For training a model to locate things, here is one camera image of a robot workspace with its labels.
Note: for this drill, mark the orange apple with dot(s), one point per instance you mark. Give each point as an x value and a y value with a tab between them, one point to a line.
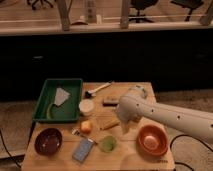
86	127

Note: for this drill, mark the pale egg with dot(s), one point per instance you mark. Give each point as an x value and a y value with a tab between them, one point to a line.
150	142

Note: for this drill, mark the grey cloth piece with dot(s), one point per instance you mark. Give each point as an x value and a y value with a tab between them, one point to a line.
61	96

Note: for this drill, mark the green plastic tray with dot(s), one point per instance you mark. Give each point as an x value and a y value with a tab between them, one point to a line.
65	113

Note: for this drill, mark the green plastic cup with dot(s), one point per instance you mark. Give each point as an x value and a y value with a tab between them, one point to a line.
107	144

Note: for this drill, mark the orange bowl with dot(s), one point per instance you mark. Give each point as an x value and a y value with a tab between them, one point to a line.
159	134

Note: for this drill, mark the white round container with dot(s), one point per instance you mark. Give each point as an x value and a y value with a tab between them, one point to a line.
86	106

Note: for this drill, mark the black office chair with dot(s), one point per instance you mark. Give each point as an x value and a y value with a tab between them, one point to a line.
139	5
40	4
190	4

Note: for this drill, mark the black office chair left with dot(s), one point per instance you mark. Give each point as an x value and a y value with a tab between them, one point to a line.
40	4

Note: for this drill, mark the yellow banana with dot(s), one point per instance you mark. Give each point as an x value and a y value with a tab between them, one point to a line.
109	125

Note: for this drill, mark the green curved vegetable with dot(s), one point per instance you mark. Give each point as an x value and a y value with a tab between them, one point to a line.
48	112

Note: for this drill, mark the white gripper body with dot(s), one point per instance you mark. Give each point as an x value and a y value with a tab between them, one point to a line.
125	118

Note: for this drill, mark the black office chair right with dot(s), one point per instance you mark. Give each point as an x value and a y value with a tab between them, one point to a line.
190	4

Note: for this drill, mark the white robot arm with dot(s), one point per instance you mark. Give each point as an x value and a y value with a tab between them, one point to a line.
133	104

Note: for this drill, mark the white handled brush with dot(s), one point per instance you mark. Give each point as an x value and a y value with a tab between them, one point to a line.
91	93

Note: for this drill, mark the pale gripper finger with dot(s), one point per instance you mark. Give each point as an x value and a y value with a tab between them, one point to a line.
125	128

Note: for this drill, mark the blue rectangular sponge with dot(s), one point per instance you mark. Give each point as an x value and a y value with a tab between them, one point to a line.
83	149

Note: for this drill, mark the dark purple bowl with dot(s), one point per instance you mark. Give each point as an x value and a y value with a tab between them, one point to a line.
48	142

